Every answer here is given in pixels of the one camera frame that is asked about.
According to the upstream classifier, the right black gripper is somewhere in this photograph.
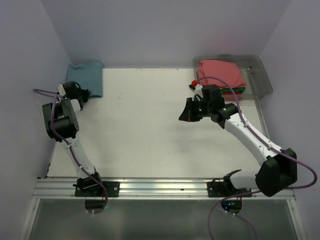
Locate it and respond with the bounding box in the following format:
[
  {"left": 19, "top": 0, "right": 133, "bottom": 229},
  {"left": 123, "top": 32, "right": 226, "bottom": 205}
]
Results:
[{"left": 179, "top": 97, "right": 213, "bottom": 122}]

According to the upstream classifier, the blue t-shirt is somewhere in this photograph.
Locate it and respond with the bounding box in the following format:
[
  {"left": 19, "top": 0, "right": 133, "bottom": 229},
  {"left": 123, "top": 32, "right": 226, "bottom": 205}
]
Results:
[{"left": 66, "top": 61, "right": 104, "bottom": 98}]

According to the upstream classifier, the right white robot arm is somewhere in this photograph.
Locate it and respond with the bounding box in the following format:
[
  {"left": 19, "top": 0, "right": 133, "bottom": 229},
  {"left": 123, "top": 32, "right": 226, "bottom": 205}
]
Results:
[{"left": 179, "top": 81, "right": 298, "bottom": 197}]

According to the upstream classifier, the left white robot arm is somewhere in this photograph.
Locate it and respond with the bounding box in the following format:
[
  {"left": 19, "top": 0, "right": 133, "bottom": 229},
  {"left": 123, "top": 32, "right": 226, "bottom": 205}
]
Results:
[{"left": 42, "top": 81, "right": 104, "bottom": 197}]

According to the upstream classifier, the folded pink t-shirt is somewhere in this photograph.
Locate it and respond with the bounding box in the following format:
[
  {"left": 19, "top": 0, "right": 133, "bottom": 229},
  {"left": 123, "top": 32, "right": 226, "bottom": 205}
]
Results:
[{"left": 197, "top": 59, "right": 246, "bottom": 89}]

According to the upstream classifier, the folded green t-shirt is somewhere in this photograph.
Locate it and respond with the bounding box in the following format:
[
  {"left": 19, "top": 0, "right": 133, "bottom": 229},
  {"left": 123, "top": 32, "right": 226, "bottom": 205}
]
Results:
[{"left": 220, "top": 87, "right": 246, "bottom": 94}]

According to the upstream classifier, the clear plastic bin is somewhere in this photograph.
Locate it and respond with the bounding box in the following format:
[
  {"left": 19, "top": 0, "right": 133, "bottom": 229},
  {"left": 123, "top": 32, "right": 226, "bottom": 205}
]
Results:
[{"left": 192, "top": 55, "right": 273, "bottom": 101}]

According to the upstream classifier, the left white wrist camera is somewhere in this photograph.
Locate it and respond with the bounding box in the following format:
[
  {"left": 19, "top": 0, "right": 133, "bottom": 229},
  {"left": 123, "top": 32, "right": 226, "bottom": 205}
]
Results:
[{"left": 57, "top": 83, "right": 66, "bottom": 97}]

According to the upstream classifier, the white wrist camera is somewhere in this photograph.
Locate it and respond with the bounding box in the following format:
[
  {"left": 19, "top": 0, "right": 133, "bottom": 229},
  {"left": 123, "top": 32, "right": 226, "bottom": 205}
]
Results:
[
  {"left": 57, "top": 83, "right": 66, "bottom": 97},
  {"left": 188, "top": 80, "right": 203, "bottom": 101}
]

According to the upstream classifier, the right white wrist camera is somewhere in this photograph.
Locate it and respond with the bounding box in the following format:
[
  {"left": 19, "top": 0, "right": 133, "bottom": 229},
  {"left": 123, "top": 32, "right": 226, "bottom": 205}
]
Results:
[{"left": 188, "top": 80, "right": 203, "bottom": 101}]

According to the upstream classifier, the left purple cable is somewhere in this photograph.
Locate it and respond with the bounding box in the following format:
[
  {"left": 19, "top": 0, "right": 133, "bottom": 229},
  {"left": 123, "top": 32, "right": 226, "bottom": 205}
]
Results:
[{"left": 33, "top": 88, "right": 110, "bottom": 213}]

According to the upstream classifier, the purple cable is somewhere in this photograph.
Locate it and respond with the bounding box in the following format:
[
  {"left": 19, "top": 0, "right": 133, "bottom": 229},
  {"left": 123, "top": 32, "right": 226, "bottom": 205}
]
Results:
[
  {"left": 196, "top": 76, "right": 318, "bottom": 240},
  {"left": 33, "top": 88, "right": 110, "bottom": 213}
]

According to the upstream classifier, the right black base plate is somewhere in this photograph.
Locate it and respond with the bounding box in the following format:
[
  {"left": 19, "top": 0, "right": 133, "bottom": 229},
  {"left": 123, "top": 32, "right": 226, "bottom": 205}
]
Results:
[{"left": 206, "top": 181, "right": 252, "bottom": 198}]

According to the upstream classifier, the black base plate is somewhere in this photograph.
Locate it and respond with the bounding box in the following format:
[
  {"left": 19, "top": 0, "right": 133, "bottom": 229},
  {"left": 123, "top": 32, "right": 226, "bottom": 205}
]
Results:
[
  {"left": 206, "top": 181, "right": 252, "bottom": 198},
  {"left": 74, "top": 181, "right": 120, "bottom": 198}
]

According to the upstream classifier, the aluminium mounting rail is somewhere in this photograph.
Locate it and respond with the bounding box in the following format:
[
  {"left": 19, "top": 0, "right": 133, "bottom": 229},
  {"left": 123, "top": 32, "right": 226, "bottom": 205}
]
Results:
[{"left": 32, "top": 177, "right": 296, "bottom": 201}]

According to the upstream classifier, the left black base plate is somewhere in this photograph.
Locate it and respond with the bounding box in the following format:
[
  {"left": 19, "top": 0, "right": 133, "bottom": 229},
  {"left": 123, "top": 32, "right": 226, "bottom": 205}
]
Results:
[{"left": 74, "top": 181, "right": 120, "bottom": 198}]

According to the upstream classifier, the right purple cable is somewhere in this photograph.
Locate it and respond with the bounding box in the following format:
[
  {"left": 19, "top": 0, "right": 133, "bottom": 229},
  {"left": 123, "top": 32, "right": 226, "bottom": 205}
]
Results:
[{"left": 196, "top": 76, "right": 318, "bottom": 240}]

